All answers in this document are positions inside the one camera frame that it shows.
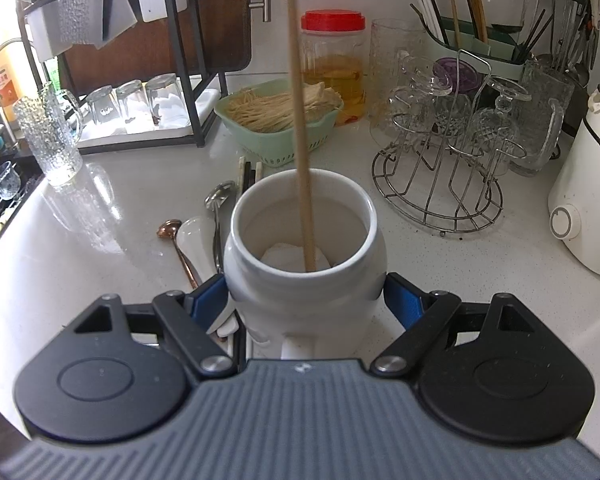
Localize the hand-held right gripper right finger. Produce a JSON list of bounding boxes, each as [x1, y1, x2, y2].
[[371, 273, 544, 379]]

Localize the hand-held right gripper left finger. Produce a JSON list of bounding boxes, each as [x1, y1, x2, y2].
[[62, 274, 237, 380]]

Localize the small white ceramic spoon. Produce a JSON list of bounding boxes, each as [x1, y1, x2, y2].
[[176, 216, 241, 338]]

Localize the copper spoon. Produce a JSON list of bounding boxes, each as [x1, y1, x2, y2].
[[156, 219, 201, 288]]

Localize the white ceramic utensil jar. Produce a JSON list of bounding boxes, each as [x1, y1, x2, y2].
[[223, 169, 387, 361]]

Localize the stainless steel spoon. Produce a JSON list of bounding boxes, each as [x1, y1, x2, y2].
[[204, 180, 237, 275]]

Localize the long wooden utensil handle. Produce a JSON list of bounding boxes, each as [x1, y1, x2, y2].
[[284, 0, 318, 272]]

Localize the green plastic basket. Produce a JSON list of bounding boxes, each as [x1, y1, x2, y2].
[[214, 79, 345, 168]]

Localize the white drip tray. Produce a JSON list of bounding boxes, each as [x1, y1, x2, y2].
[[75, 74, 221, 150]]

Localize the cut glass cup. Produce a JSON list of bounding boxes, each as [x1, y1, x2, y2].
[[420, 92, 473, 136]]

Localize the cut glass goblet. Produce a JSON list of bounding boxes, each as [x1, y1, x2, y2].
[[467, 76, 530, 171]]

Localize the dried noodles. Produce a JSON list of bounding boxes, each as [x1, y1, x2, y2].
[[227, 82, 343, 133]]

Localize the white electric cooker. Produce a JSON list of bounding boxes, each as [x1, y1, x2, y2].
[[547, 85, 600, 278]]

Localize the clear glass mug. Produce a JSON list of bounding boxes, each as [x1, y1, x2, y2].
[[390, 50, 453, 111]]

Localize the textured glass pitcher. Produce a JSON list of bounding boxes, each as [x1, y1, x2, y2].
[[12, 82, 86, 188]]

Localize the purple lid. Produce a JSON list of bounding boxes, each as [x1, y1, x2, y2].
[[432, 57, 480, 93]]

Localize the small glass cup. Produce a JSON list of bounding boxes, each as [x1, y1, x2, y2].
[[0, 161, 23, 200]]

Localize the red lid plastic jar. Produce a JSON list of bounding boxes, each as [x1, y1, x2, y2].
[[300, 9, 368, 126]]

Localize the tall textured glass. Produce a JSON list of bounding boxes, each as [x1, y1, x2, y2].
[[369, 19, 433, 133]]

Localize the green utensil drainer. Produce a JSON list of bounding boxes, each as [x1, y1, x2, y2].
[[420, 15, 540, 83]]

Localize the black metal shelf rack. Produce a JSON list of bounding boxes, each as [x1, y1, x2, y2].
[[17, 0, 221, 148]]

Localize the brown wooden cutting board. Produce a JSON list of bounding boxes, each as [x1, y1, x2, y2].
[[60, 0, 253, 96]]

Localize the orange label bottle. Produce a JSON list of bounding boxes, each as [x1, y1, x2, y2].
[[0, 47, 23, 126]]

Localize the bundle of assorted chopsticks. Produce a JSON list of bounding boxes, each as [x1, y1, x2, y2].
[[404, 0, 554, 58]]

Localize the metal wire cup rack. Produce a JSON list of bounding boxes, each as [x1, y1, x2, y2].
[[371, 49, 528, 237]]

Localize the large handled glass pitcher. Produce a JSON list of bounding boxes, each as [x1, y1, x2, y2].
[[510, 57, 575, 178]]

